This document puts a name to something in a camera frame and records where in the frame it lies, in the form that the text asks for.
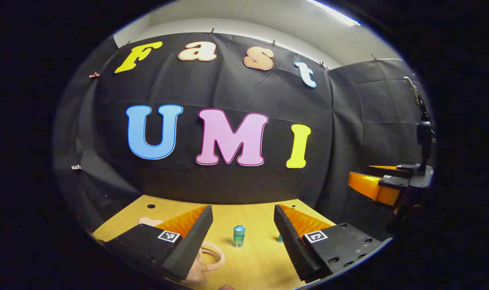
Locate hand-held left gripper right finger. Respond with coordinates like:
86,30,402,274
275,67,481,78
274,204,384,283

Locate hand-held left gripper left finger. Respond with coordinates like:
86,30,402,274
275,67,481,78
95,205,213,282

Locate pink suitcase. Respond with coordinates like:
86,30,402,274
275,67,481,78
138,217,226,286

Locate blue cap clear bottle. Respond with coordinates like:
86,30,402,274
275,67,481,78
232,225,246,248

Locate ceiling light strip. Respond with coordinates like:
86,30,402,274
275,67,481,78
307,0,362,27

